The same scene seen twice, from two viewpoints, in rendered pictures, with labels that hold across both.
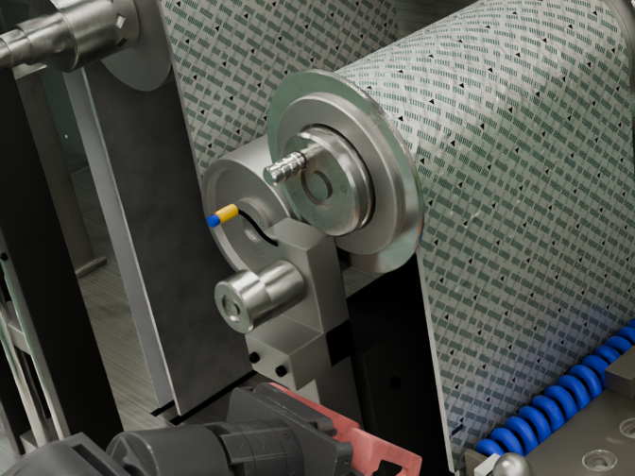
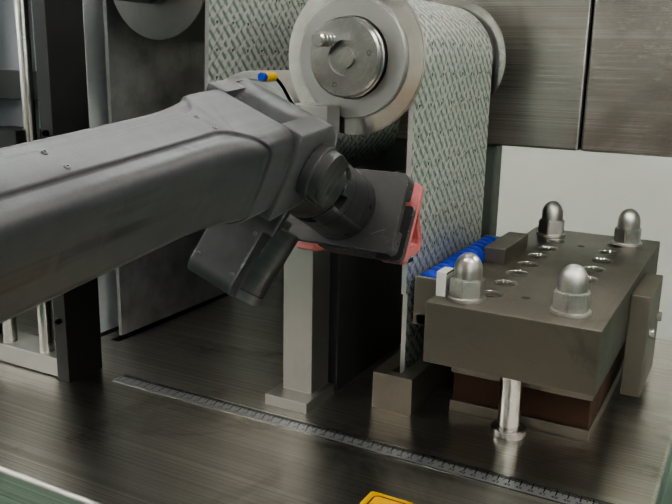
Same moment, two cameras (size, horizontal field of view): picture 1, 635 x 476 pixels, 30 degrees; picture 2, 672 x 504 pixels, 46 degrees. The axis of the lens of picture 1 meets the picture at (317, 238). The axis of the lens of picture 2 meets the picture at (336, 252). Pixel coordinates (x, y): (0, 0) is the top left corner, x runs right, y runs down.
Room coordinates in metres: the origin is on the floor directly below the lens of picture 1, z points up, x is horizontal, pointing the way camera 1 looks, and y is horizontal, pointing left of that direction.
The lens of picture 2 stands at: (0.01, 0.32, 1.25)
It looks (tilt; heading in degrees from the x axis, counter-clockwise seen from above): 14 degrees down; 335
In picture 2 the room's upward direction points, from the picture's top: 1 degrees clockwise
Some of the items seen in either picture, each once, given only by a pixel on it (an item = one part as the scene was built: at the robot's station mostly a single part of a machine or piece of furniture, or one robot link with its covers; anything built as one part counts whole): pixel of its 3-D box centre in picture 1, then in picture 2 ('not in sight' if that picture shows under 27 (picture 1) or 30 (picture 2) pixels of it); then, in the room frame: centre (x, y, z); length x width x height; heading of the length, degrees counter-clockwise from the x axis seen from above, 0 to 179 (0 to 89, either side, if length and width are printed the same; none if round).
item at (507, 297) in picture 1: (541, 291); (449, 187); (0.75, -0.16, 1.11); 0.23 x 0.01 x 0.18; 127
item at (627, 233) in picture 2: not in sight; (628, 226); (0.74, -0.42, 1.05); 0.04 x 0.04 x 0.04
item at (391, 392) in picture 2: not in sight; (442, 350); (0.75, -0.16, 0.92); 0.28 x 0.04 x 0.04; 127
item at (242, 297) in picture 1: (243, 301); not in sight; (0.70, 0.06, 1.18); 0.04 x 0.02 x 0.04; 37
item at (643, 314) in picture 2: not in sight; (644, 333); (0.62, -0.33, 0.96); 0.10 x 0.03 x 0.11; 127
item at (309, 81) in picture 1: (341, 173); (354, 57); (0.72, -0.02, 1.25); 0.15 x 0.01 x 0.15; 37
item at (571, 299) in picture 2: not in sight; (572, 288); (0.55, -0.16, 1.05); 0.04 x 0.04 x 0.04
